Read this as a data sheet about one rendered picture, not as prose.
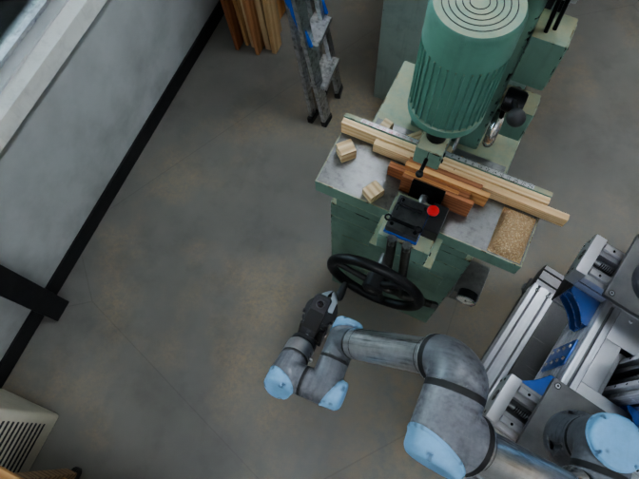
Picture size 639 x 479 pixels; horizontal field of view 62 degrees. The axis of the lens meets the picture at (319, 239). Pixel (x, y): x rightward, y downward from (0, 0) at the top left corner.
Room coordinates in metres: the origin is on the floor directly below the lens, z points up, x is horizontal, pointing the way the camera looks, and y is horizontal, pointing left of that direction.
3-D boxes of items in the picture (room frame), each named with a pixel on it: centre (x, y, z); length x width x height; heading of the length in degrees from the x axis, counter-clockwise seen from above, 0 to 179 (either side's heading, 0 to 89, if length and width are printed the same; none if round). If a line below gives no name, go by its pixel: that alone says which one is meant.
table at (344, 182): (0.59, -0.29, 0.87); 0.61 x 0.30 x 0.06; 60
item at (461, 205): (0.60, -0.32, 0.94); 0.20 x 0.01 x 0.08; 60
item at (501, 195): (0.65, -0.41, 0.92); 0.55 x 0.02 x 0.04; 60
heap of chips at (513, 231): (0.49, -0.51, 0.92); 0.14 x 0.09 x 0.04; 150
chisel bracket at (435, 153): (0.72, -0.32, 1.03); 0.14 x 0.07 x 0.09; 150
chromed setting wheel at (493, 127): (0.75, -0.49, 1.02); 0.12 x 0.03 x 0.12; 150
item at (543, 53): (0.81, -0.55, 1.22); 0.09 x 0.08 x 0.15; 150
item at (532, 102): (0.79, -0.54, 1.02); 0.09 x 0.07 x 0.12; 60
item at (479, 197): (0.64, -0.35, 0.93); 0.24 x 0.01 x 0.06; 60
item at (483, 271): (0.45, -0.47, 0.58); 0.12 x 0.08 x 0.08; 150
